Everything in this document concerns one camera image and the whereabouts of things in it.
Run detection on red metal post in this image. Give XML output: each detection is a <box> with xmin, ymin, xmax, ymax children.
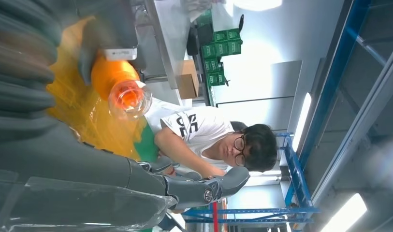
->
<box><xmin>211</xmin><ymin>202</ymin><xmax>220</xmax><ymax>232</ymax></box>

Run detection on ceiling light strip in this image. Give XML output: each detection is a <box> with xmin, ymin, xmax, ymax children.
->
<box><xmin>321</xmin><ymin>193</ymin><xmax>368</xmax><ymax>232</ymax></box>
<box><xmin>292</xmin><ymin>93</ymin><xmax>312</xmax><ymax>151</ymax></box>

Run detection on stainless steel table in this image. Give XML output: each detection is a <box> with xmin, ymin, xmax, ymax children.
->
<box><xmin>132</xmin><ymin>0</ymin><xmax>200</xmax><ymax>106</ymax></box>

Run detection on green crate stack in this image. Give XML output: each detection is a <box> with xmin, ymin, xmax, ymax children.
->
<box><xmin>201</xmin><ymin>9</ymin><xmax>243</xmax><ymax>87</ymax></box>

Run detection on yellow plastic-wrapped cardboard sheet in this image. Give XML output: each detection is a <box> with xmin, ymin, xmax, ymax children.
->
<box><xmin>45</xmin><ymin>16</ymin><xmax>149</xmax><ymax>162</ymax></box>

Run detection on plain cardboard box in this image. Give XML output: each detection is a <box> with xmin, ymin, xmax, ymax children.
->
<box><xmin>176</xmin><ymin>59</ymin><xmax>200</xmax><ymax>100</ymax></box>

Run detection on blue metal shelf rack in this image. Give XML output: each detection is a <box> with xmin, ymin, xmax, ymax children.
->
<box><xmin>298</xmin><ymin>0</ymin><xmax>393</xmax><ymax>161</ymax></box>
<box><xmin>183</xmin><ymin>132</ymin><xmax>322</xmax><ymax>232</ymax></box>

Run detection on black round eyeglasses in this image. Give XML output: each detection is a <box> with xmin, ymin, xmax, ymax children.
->
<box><xmin>233</xmin><ymin>134</ymin><xmax>247</xmax><ymax>167</ymax></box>

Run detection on person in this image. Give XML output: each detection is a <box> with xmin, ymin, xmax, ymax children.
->
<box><xmin>144</xmin><ymin>97</ymin><xmax>278</xmax><ymax>180</ymax></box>

